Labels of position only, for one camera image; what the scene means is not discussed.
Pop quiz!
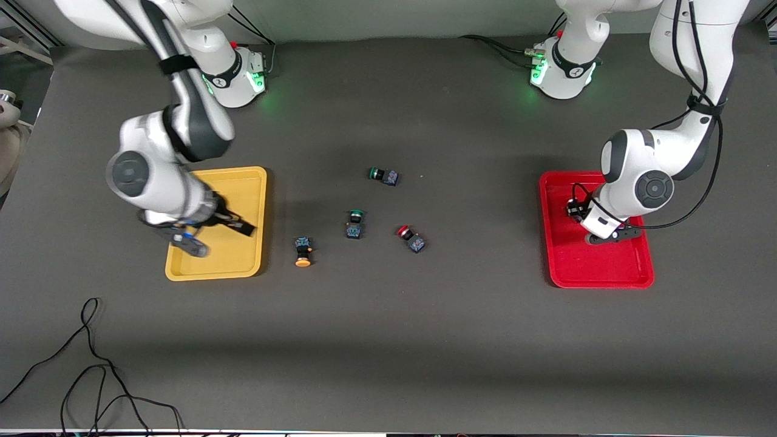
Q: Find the yellow plastic tray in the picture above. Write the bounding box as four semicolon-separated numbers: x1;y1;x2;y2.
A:
165;166;268;282

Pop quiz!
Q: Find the red plastic tray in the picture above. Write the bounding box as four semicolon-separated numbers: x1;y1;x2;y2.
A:
539;171;655;290

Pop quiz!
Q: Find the beige round object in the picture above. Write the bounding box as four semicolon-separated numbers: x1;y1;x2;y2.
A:
0;90;26;198

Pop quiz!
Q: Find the thin black loose cable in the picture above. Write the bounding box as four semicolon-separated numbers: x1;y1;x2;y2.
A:
0;297;184;436

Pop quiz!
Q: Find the black right arm base cable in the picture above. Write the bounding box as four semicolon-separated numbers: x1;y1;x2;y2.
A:
229;7;278;77

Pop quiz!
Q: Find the black arm base cable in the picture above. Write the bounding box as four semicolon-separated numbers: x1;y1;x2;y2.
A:
458;33;545;69
229;7;278;77

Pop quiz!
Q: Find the black left arm base cable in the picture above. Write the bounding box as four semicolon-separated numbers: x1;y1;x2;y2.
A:
458;33;545;69

